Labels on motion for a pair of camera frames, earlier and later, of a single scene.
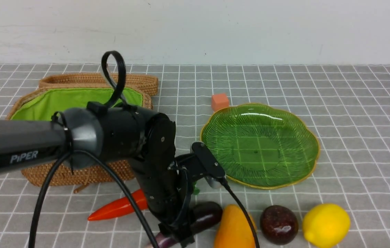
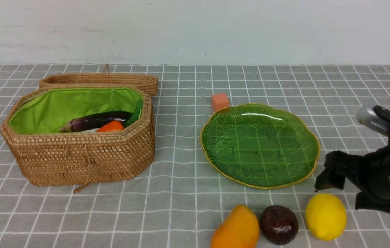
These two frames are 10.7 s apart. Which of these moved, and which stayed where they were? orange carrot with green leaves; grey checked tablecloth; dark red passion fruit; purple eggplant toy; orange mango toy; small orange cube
Moved: purple eggplant toy; orange carrot with green leaves
Stayed: small orange cube; grey checked tablecloth; orange mango toy; dark red passion fruit
